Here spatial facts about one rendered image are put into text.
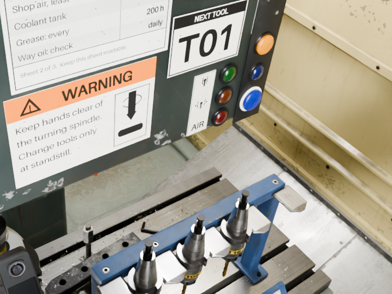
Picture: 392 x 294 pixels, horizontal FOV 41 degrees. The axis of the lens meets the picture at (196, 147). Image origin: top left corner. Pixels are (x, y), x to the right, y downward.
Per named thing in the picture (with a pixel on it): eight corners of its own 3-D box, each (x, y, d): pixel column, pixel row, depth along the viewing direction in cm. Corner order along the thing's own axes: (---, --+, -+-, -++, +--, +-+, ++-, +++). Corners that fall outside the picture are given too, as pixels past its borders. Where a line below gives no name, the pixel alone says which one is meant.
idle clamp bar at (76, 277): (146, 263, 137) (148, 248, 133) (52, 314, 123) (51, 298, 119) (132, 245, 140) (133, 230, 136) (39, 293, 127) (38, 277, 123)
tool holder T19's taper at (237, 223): (237, 216, 109) (243, 193, 105) (251, 230, 107) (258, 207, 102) (221, 224, 107) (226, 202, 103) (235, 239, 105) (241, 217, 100)
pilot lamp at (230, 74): (236, 80, 62) (239, 65, 61) (221, 86, 61) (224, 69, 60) (233, 78, 63) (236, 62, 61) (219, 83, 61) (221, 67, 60)
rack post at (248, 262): (268, 275, 139) (296, 198, 119) (253, 284, 136) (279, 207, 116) (243, 249, 144) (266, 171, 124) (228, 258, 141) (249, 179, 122)
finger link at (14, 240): (3, 242, 90) (12, 287, 84) (-2, 220, 86) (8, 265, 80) (21, 238, 91) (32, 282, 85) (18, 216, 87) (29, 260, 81)
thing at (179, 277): (191, 276, 99) (192, 273, 98) (168, 290, 96) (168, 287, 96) (170, 250, 103) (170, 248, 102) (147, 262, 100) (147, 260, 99)
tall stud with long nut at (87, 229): (95, 259, 136) (95, 227, 127) (86, 265, 134) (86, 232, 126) (90, 252, 137) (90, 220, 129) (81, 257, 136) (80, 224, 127)
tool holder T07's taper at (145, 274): (150, 263, 98) (152, 241, 93) (162, 282, 95) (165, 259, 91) (128, 273, 96) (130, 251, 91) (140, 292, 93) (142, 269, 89)
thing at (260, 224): (275, 227, 110) (276, 225, 110) (256, 238, 108) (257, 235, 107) (252, 206, 114) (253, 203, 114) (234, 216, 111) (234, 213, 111)
